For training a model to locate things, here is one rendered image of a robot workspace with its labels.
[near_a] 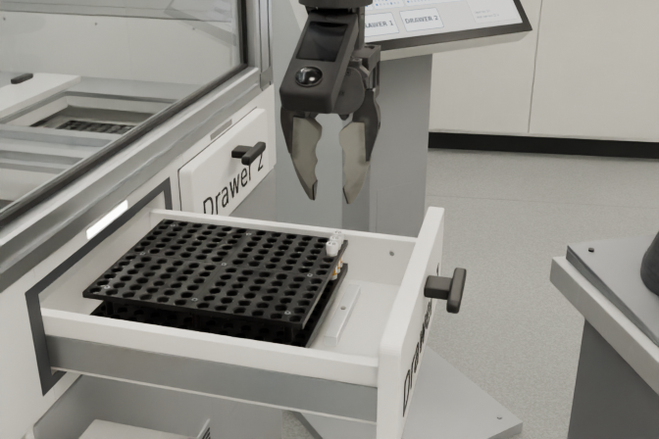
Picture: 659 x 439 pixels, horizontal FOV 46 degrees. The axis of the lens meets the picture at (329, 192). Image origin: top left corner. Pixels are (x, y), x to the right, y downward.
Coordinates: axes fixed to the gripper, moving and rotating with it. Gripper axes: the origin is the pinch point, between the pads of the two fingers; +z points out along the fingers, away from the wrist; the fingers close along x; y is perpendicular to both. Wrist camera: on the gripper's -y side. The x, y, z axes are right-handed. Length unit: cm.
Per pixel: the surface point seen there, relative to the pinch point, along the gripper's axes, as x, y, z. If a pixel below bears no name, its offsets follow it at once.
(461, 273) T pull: -14.0, -2.6, 6.1
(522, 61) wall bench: -15, 290, 51
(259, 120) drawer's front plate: 21.2, 37.7, 5.5
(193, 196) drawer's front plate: 21.1, 12.6, 8.0
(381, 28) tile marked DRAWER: 10, 76, -2
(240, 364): 3.5, -17.2, 9.9
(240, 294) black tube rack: 6.2, -9.9, 7.3
